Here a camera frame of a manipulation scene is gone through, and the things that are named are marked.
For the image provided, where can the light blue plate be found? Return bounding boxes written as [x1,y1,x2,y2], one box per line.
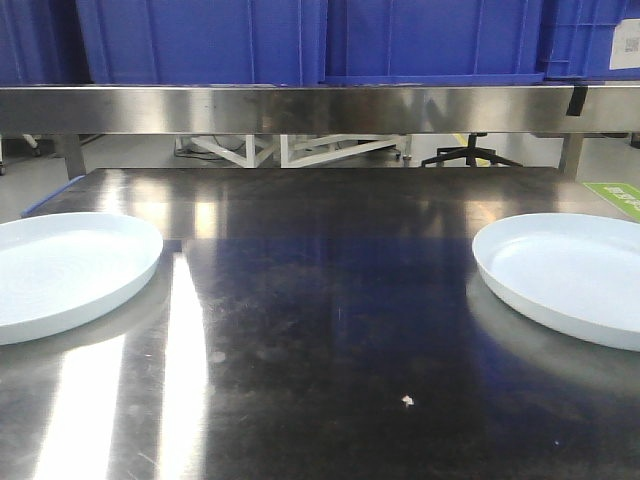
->
[1,212,164,345]
[472,213,639,351]

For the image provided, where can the stainless steel shelf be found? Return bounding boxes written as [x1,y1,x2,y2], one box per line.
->
[1,82,639,176]

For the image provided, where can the black office chair base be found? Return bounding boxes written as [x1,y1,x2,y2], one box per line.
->
[420,132,522,168]

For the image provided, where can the blue plastic crate middle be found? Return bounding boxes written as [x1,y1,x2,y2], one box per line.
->
[325,1,544,85]

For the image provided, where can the blue plastic crate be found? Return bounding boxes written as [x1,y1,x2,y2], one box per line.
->
[537,1,639,81]
[1,1,90,86]
[325,1,544,85]
[76,1,328,86]

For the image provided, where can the black tape strip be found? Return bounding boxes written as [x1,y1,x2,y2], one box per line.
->
[566,85,589,117]

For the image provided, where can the blue plastic crate right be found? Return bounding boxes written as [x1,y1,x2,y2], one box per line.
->
[537,1,639,81]

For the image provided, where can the blue plastic crate far left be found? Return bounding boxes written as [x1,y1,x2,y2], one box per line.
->
[1,1,90,86]

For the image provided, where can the white label on crate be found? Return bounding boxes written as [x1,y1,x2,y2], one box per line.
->
[609,18,640,70]

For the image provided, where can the white metal frame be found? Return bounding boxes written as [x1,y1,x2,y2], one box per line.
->
[174,134,412,169]

